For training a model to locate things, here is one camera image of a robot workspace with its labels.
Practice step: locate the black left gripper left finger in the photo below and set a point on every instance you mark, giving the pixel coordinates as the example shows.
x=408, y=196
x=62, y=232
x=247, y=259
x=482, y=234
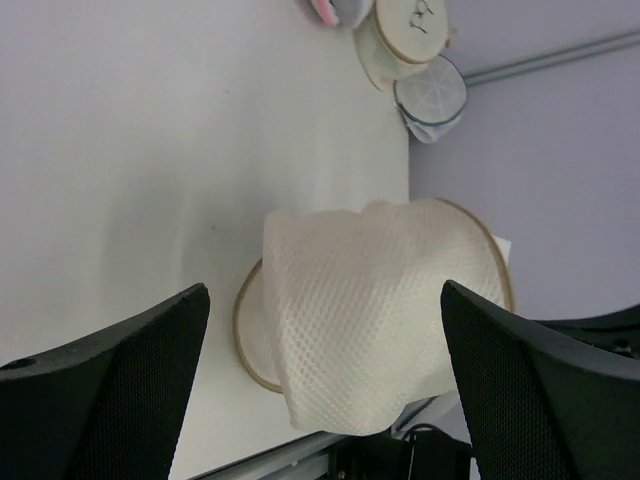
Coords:
x=110, y=405

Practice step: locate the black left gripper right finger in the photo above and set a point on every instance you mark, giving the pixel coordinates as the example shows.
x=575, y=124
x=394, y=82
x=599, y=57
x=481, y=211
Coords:
x=537, y=403

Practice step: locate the cream mesh laundry bag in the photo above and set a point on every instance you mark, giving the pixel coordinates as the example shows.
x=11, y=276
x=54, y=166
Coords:
x=341, y=315

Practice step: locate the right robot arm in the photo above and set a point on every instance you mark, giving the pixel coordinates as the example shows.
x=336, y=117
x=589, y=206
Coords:
x=616, y=332

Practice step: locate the white blue-trimmed mesh bag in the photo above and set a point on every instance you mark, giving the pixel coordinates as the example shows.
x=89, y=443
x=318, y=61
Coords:
x=432, y=101

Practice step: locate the beige bag with bra logo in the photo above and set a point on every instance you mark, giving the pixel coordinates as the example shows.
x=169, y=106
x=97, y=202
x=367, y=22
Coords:
x=399, y=38

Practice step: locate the white mesh pink-trimmed bag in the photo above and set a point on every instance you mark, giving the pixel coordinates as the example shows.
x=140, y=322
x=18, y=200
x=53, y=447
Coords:
x=346, y=13

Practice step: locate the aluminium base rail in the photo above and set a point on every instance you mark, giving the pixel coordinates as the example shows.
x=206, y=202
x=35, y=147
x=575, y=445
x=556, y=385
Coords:
x=423, y=452

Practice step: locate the right corner aluminium post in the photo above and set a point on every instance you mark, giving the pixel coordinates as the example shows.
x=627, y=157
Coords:
x=553, y=58

